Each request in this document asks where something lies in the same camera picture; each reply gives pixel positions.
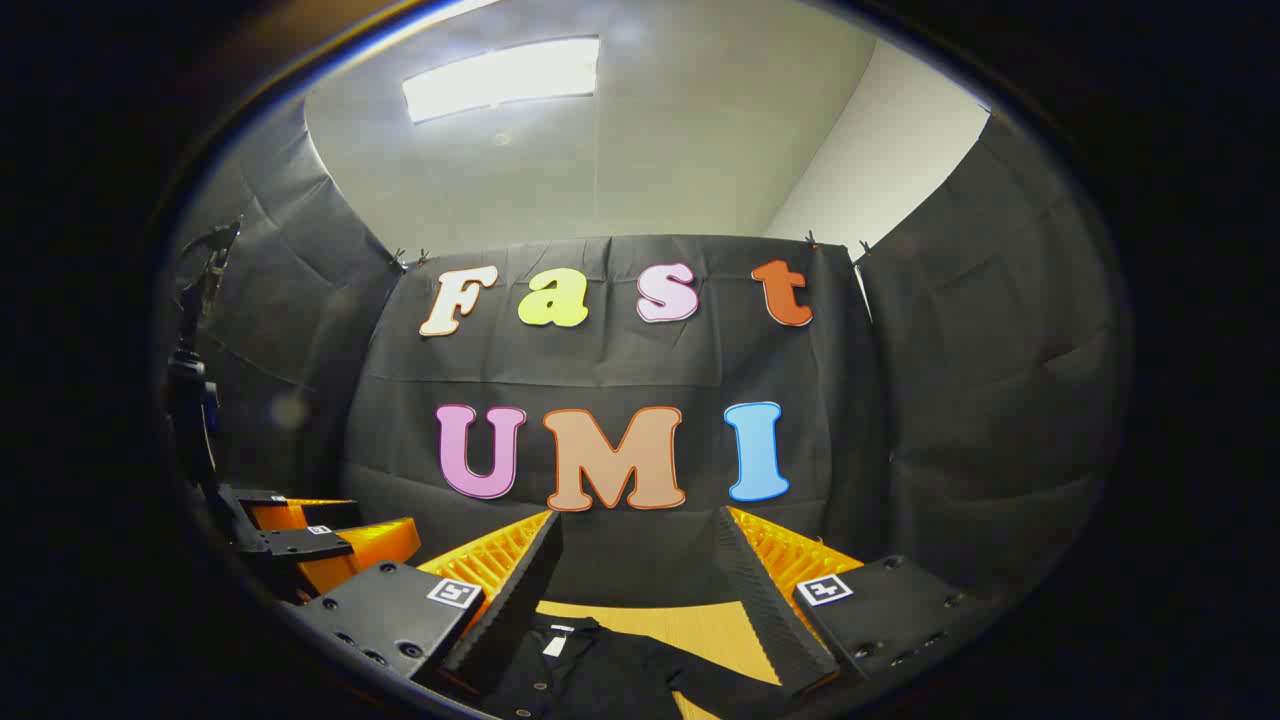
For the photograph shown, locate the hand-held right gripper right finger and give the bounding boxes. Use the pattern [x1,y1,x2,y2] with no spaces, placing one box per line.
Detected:
[712,505,1001,699]

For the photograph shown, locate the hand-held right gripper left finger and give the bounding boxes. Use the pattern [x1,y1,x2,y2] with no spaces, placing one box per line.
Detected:
[285,508,563,701]

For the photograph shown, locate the black button-up shirt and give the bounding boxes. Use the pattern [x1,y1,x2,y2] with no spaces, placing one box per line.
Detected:
[478,612,801,720]

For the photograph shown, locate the black backdrop cloth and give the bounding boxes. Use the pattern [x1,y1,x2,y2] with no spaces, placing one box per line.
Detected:
[165,95,1131,611]

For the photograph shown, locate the rectangular ceiling light panel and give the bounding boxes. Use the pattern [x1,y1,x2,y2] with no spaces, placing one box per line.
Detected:
[402,36,602,125]

